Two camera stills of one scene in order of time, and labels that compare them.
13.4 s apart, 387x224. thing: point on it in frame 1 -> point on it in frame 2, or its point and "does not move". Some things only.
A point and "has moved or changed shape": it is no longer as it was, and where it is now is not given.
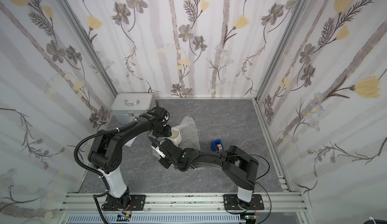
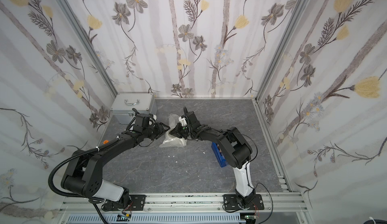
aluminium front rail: [280, 204] does not move
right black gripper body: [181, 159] -> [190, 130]
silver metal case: [127, 107] does not move
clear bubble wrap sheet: [189, 137] has moved or changed shape
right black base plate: [230, 203] does not move
